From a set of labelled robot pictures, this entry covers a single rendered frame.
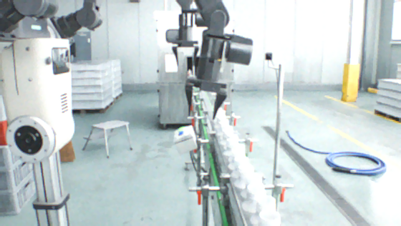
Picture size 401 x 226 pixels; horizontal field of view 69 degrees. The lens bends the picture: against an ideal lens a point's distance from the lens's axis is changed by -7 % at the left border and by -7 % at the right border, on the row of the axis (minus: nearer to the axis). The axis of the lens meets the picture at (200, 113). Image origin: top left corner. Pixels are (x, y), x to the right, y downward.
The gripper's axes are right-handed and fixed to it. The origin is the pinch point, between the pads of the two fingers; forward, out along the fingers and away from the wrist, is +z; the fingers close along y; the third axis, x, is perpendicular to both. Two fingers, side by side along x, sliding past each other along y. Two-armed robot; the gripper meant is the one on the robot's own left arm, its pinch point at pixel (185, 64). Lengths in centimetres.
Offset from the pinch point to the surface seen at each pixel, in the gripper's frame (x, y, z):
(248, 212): 65, -14, 28
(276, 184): 46, -25, 31
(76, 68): -575, 253, 33
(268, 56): -88, -56, -2
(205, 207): 45, -6, 38
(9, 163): -122, 157, 89
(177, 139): 3.4, 3.3, 30.1
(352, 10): -738, -468, -127
